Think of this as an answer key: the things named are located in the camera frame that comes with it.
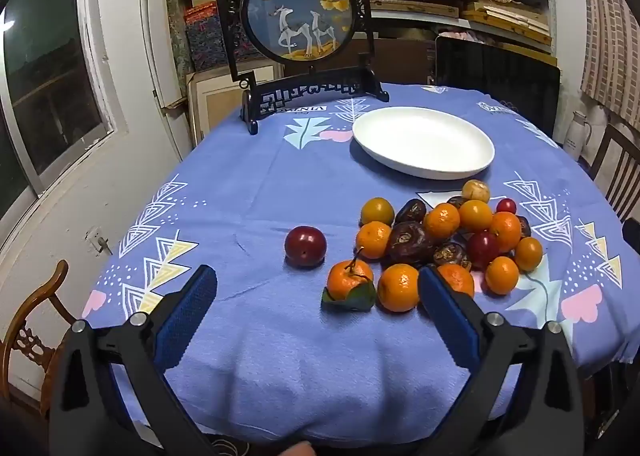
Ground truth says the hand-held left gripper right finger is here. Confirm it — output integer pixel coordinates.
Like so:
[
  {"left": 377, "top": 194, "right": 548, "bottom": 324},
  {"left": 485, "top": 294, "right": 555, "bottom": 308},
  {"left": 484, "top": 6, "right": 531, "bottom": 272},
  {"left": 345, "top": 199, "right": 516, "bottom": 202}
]
[{"left": 417, "top": 265, "right": 586, "bottom": 456}]

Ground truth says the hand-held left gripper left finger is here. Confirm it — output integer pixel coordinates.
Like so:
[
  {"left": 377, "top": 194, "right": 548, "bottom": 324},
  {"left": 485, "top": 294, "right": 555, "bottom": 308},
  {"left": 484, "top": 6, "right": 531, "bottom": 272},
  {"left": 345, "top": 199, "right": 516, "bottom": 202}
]
[{"left": 48, "top": 263, "right": 218, "bottom": 456}]

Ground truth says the pile of tangerines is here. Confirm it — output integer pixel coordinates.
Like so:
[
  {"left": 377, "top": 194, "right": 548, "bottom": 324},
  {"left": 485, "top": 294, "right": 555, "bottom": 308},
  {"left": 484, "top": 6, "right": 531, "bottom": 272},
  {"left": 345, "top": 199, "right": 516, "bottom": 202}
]
[{"left": 356, "top": 197, "right": 544, "bottom": 313}]

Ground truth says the red plum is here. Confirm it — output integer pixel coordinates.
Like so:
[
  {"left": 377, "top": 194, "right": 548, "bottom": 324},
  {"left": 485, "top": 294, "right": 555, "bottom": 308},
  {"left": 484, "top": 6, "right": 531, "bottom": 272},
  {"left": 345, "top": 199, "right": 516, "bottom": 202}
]
[
  {"left": 284, "top": 225, "right": 328, "bottom": 269},
  {"left": 466, "top": 231, "right": 501, "bottom": 271}
]

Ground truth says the tangerine with green leaf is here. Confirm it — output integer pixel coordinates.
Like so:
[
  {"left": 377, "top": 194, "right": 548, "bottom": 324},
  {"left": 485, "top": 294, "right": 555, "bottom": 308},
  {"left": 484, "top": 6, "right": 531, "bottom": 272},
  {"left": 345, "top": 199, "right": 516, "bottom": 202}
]
[{"left": 321, "top": 248, "right": 377, "bottom": 313}]

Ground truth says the tan round fruit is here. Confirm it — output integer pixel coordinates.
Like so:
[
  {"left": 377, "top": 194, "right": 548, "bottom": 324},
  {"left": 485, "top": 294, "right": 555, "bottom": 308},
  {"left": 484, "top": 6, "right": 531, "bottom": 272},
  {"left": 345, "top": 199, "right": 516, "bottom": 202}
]
[{"left": 461, "top": 179, "right": 491, "bottom": 203}]

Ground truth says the white oval plate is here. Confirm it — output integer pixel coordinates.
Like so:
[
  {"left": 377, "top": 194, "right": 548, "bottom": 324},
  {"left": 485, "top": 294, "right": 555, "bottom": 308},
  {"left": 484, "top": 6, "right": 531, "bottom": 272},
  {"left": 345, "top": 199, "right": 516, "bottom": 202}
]
[{"left": 351, "top": 106, "right": 496, "bottom": 181}]

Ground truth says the carved wooden chair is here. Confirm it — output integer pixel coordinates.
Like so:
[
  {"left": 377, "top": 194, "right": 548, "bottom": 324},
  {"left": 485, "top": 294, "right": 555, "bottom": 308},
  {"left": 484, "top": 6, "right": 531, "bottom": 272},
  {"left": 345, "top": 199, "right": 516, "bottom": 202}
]
[{"left": 0, "top": 260, "right": 76, "bottom": 412}]

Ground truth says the blue printed tablecloth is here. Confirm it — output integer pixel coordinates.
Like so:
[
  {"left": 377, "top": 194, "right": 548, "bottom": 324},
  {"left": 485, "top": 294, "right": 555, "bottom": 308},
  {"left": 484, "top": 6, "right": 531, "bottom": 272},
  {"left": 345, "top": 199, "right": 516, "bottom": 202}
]
[{"left": 82, "top": 80, "right": 633, "bottom": 447}]

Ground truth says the light wooden framed panel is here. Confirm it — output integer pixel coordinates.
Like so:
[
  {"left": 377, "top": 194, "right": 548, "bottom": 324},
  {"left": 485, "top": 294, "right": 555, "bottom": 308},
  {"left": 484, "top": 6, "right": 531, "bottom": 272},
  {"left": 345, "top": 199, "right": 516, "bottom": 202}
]
[{"left": 187, "top": 63, "right": 283, "bottom": 144}]

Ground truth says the white thermos jug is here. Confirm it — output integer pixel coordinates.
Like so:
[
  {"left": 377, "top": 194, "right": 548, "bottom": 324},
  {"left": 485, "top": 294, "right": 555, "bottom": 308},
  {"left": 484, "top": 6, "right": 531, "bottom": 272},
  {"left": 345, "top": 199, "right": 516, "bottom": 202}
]
[{"left": 562, "top": 110, "right": 606, "bottom": 161}]

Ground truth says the slatted wooden chair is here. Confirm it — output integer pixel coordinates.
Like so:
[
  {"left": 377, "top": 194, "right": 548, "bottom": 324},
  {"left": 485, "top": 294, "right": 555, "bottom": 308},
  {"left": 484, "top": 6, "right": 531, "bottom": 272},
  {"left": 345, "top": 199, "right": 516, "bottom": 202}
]
[{"left": 587, "top": 123, "right": 640, "bottom": 221}]

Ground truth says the white long board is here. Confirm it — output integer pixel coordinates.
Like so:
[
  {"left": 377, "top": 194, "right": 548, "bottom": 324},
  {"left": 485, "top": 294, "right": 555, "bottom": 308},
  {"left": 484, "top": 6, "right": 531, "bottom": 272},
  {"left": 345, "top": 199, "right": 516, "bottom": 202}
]
[{"left": 140, "top": 0, "right": 191, "bottom": 161}]

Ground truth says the black flat panel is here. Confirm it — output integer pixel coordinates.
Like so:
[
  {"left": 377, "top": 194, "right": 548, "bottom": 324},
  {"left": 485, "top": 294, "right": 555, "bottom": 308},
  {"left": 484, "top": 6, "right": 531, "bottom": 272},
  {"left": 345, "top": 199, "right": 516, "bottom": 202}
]
[{"left": 435, "top": 33, "right": 561, "bottom": 137}]

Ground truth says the brown cardboard box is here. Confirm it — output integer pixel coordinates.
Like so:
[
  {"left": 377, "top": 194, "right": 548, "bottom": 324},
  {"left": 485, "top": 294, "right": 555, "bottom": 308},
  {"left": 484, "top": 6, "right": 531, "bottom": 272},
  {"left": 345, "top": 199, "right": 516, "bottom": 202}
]
[{"left": 350, "top": 38, "right": 436, "bottom": 84}]

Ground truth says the stack of patterned boxes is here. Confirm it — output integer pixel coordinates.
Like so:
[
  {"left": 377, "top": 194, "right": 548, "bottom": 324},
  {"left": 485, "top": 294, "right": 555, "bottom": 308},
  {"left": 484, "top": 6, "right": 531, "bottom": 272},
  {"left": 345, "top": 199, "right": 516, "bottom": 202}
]
[{"left": 172, "top": 0, "right": 261, "bottom": 71}]

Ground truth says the checkered curtain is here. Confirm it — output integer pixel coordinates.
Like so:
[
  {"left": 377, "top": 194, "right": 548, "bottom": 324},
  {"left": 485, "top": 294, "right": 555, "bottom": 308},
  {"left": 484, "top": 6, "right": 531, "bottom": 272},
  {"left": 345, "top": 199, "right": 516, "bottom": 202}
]
[{"left": 580, "top": 0, "right": 640, "bottom": 121}]

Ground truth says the round deer embroidery screen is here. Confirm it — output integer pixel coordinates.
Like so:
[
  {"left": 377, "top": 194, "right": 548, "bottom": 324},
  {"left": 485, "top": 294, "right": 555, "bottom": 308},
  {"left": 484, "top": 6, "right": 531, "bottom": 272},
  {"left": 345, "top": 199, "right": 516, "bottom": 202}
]
[{"left": 211, "top": 0, "right": 391, "bottom": 137}]

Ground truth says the wall outlet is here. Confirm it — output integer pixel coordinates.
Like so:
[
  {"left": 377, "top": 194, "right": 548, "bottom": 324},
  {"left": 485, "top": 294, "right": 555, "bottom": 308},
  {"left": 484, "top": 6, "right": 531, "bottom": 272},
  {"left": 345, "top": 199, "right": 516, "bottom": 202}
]
[{"left": 87, "top": 228, "right": 113, "bottom": 257}]

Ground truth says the window with grey frame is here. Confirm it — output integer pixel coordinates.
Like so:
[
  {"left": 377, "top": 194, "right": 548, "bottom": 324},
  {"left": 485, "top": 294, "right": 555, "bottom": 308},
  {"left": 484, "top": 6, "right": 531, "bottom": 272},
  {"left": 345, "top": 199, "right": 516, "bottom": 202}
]
[{"left": 0, "top": 0, "right": 118, "bottom": 217}]

